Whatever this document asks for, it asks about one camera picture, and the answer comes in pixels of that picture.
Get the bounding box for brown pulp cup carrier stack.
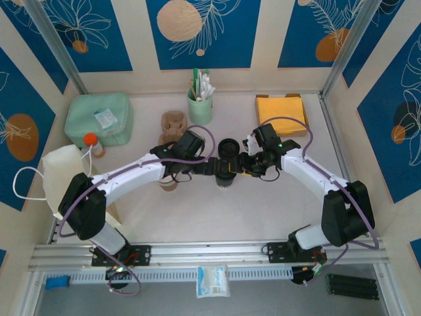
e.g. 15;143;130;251
160;111;189;145

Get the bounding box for brown kraft paper cup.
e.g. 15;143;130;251
159;173;181;192

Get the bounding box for white paper takeout bag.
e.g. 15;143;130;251
12;144;123;228

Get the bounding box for mint green utensil holder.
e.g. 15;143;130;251
186;87;214;125

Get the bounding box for yellow paper napkin stack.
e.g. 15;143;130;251
257;97;309;135

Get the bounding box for brown cardboard napkin tray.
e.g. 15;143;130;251
255;93;310;138

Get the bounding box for small clear wipe packet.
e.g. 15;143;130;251
94;108;118;130

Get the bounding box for orange cap small bottle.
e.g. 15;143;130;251
82;132;107;159

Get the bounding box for white blue wet wipes packet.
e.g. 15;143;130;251
196;265;230;299

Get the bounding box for mint green zip pouch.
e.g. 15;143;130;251
64;92;135;148

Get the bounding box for black ribbed plastic block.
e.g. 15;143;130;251
325;273;379;301

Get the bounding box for small blue plastic piece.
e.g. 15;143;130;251
45;276;70;290

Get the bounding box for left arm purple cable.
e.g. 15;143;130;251
58;124;216;296

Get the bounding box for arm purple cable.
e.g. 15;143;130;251
58;124;216;296
251;117;379;287

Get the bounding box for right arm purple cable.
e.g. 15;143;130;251
251;117;379;287

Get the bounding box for aluminium table side rail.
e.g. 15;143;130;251
318;93;374;238

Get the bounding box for aluminium mounting rail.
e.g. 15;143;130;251
28;242;385;271

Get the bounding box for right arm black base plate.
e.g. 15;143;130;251
266;241;327;264

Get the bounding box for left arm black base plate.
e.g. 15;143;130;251
91;244;152;267

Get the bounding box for white slotted cable duct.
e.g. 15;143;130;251
70;267;293;284

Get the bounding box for aluminium frame post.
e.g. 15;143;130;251
23;0;89;96
320;0;378;96

